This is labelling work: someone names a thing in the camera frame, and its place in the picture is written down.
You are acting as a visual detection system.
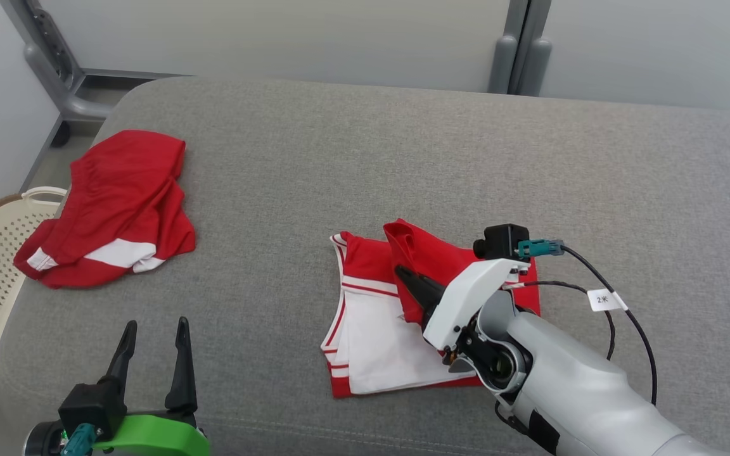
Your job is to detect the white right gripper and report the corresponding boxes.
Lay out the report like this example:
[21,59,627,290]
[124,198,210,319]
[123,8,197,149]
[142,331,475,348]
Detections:
[395,258,529,351]

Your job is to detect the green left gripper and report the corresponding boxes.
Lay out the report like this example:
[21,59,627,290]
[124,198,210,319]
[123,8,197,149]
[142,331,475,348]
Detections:
[93,317,210,456]

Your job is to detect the red number 23 jersey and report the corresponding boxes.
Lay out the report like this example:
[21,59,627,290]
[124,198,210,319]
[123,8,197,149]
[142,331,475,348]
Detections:
[321,218,540,398]

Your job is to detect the red shorts with white stripe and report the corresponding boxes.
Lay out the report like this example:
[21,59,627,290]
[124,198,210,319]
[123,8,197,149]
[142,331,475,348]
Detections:
[13,130,196,289]

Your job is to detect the grey fabric sofa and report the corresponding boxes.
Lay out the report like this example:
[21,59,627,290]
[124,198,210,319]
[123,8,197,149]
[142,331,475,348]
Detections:
[0,76,730,456]

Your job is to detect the black cable with teal plug, left arm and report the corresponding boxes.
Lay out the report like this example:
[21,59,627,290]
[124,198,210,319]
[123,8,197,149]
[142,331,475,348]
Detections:
[64,423,98,456]

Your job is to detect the black cable with teal plug, arm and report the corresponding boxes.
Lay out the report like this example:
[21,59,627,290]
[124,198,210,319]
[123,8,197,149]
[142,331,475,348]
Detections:
[64,423,98,456]
[517,239,658,406]

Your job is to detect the black cable with teal plug, right arm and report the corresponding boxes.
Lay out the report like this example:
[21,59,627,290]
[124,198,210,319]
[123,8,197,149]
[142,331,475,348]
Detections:
[517,239,658,406]

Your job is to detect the white paper cable label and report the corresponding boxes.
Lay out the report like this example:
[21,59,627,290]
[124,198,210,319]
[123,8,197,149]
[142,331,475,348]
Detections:
[587,288,628,312]

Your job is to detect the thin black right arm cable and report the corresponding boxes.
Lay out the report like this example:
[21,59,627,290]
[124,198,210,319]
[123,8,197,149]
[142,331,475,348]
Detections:
[504,281,617,360]

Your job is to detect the grey partition post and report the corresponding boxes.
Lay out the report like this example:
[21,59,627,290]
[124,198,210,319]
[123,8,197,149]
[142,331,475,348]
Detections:
[517,0,553,97]
[489,0,527,94]

